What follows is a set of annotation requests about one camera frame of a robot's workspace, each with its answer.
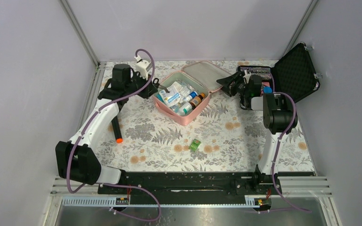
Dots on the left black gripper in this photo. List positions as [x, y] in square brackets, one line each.
[149, 91]

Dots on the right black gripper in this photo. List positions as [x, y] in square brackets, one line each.
[241, 80]

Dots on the brown syrup bottle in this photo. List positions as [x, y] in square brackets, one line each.
[196, 101]

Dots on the small blue label bottle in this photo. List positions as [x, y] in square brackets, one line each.
[190, 96]

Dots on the white sachets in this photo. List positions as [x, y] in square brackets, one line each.
[184, 89]

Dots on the pink medicine kit case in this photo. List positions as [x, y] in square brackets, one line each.
[202, 76]

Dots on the white plastic bottle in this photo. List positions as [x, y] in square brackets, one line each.
[185, 109]

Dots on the white blue gauze packet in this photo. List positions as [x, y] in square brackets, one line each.
[170, 97]

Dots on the small green box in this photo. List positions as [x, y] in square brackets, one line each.
[194, 145]

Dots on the black handled scissors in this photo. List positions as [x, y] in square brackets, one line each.
[157, 85]

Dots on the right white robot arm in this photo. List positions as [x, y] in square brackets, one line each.
[279, 115]

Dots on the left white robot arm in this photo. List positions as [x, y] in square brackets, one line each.
[76, 158]

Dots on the floral table mat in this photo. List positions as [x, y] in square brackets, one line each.
[232, 139]

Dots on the black poker chip case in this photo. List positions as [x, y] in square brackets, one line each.
[294, 74]

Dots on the black thermometer orange tip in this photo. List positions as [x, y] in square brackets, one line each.
[117, 130]

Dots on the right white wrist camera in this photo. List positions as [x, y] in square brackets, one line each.
[247, 74]

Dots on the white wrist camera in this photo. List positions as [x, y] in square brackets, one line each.
[143, 66]
[247, 74]

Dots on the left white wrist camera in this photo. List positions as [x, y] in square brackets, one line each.
[143, 66]

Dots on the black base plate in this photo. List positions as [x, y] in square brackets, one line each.
[182, 188]

